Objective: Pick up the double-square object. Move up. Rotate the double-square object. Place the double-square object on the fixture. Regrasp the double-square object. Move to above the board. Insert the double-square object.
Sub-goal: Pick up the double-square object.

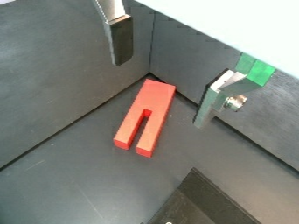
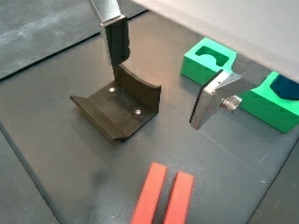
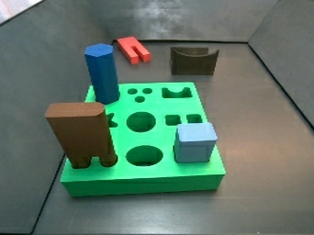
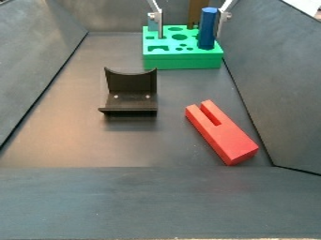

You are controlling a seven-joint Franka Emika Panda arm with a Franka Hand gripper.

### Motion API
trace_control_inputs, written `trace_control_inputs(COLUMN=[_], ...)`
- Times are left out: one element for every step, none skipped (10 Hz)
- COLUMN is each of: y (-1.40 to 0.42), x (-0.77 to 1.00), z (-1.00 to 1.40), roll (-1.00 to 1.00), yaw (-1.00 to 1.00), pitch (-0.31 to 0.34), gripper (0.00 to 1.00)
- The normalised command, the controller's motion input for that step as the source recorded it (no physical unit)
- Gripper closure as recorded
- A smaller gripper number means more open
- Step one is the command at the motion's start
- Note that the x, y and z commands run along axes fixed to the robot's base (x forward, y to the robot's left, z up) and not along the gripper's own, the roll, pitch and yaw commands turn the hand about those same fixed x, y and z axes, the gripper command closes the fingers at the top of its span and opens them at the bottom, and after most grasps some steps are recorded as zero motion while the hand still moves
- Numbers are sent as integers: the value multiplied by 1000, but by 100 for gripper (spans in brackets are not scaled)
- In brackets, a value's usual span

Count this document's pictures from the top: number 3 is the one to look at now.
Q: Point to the red double-square block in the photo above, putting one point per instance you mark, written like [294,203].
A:
[133,50]

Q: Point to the green shape-sorting board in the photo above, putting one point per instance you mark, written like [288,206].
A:
[143,119]

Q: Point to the brown double-peg block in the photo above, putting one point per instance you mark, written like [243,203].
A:
[80,127]

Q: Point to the light blue cube block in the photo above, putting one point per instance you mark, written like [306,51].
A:
[195,140]

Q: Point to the black curved cradle stand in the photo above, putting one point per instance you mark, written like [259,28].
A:
[192,61]

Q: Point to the dark blue hexagonal prism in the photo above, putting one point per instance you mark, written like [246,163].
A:
[100,64]

